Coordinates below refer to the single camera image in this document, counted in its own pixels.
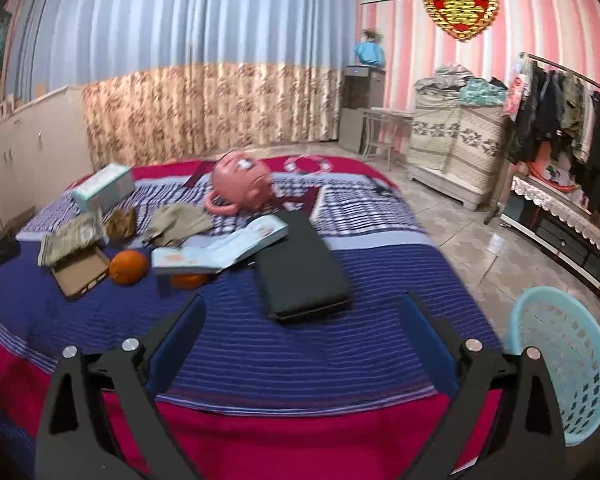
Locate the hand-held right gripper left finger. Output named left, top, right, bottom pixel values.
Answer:
left=34, top=292, right=207, bottom=480

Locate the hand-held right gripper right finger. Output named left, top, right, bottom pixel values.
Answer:
left=400, top=291, right=568, bottom=480

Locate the orange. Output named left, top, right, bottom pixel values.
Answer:
left=171, top=272, right=209, bottom=291
left=109, top=250, right=149, bottom=287

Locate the patterned paper packet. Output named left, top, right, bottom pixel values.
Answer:
left=37, top=212, right=106, bottom=267

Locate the small cardboard tray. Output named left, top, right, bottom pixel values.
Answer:
left=50, top=245, right=112, bottom=302

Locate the white book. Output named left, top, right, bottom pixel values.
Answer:
left=151, top=216, right=289, bottom=277

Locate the brown wrapper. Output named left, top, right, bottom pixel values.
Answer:
left=105, top=207, right=137, bottom=242

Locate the light blue plastic basket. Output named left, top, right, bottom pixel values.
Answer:
left=504, top=286, right=600, bottom=447

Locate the white cabinet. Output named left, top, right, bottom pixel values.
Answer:
left=0, top=85, right=95, bottom=241

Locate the green tissue box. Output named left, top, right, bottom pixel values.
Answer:
left=71, top=162, right=136, bottom=213

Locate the black tablet case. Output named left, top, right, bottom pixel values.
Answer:
left=252, top=210, right=353, bottom=323

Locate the metal clothes rack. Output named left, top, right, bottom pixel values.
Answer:
left=485, top=52, right=600, bottom=226

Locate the black glass cabinet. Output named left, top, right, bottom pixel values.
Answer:
left=500, top=195, right=600, bottom=306

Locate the white lace cloth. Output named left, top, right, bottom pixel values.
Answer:
left=510, top=175, right=600, bottom=261

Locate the red curved ornament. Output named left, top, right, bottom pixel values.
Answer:
left=527, top=157, right=581, bottom=193

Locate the patterned cloth covered cabinet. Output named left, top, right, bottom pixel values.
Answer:
left=409, top=91, right=508, bottom=212

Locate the small stool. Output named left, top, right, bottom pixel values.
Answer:
left=362, top=107, right=415, bottom=171

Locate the grey water dispenser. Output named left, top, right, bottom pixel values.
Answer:
left=340, top=65, right=386, bottom=155

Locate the row of hanging clothes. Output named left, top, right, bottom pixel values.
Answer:
left=507, top=57, right=600, bottom=216

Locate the teal plaid cloth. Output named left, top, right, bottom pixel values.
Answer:
left=457, top=76, right=508, bottom=107

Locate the pink hanging bag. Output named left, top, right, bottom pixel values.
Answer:
left=502, top=72, right=528, bottom=121

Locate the grey clothes pile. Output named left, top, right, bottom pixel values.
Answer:
left=414, top=64, right=473, bottom=96

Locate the blue floral curtain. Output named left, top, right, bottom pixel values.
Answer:
left=2, top=0, right=357, bottom=171

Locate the blue covered water bottle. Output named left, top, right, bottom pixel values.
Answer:
left=354, top=41, right=386, bottom=67

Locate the red heart wall decoration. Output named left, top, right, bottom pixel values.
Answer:
left=422, top=0, right=500, bottom=41

